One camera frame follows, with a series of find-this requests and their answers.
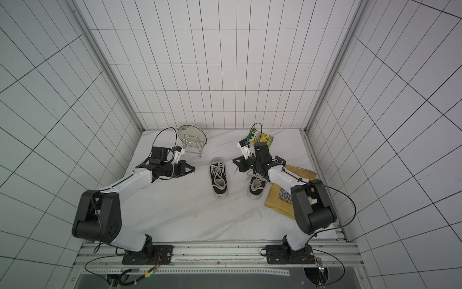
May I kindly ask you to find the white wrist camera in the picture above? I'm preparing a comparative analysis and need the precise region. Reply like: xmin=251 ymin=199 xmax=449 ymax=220
xmin=237 ymin=139 xmax=251 ymax=160
xmin=172 ymin=146 xmax=185 ymax=164

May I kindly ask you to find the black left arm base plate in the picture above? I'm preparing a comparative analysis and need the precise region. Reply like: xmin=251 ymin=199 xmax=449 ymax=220
xmin=122 ymin=245 xmax=174 ymax=266

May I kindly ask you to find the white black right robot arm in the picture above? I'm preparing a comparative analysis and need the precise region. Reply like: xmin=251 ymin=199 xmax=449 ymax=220
xmin=233 ymin=140 xmax=337 ymax=255

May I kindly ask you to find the green spring tea snack bag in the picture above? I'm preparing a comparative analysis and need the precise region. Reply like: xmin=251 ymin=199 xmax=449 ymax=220
xmin=244 ymin=127 xmax=274 ymax=147

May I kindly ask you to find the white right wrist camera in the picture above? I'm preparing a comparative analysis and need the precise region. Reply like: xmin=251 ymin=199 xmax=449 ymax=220
xmin=237 ymin=139 xmax=251 ymax=160

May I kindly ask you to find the black white sneaker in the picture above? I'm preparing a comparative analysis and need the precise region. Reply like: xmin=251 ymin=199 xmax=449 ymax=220
xmin=247 ymin=174 xmax=267 ymax=200
xmin=209 ymin=157 xmax=228 ymax=199

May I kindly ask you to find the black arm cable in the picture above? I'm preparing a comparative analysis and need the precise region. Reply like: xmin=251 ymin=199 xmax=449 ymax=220
xmin=310 ymin=184 xmax=357 ymax=286
xmin=83 ymin=241 xmax=163 ymax=288

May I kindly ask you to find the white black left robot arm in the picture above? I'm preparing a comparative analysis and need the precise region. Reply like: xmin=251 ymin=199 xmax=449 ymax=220
xmin=72 ymin=146 xmax=195 ymax=252

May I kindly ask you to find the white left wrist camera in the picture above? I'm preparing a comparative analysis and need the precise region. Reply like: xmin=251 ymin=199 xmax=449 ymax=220
xmin=172 ymin=146 xmax=185 ymax=164

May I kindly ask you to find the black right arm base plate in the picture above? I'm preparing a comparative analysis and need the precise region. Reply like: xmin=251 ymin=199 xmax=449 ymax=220
xmin=264 ymin=244 xmax=316 ymax=265

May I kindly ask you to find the round mirror on wire stand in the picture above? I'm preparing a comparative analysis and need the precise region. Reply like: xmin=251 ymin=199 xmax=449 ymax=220
xmin=177 ymin=125 xmax=208 ymax=158

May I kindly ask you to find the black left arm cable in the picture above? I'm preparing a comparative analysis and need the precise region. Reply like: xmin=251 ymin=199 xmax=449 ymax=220
xmin=83 ymin=241 xmax=163 ymax=288

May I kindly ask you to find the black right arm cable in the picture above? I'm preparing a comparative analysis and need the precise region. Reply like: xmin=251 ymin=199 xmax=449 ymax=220
xmin=310 ymin=184 xmax=357 ymax=286

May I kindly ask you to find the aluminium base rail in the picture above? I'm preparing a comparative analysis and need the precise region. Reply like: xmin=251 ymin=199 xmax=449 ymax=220
xmin=73 ymin=240 xmax=364 ymax=274

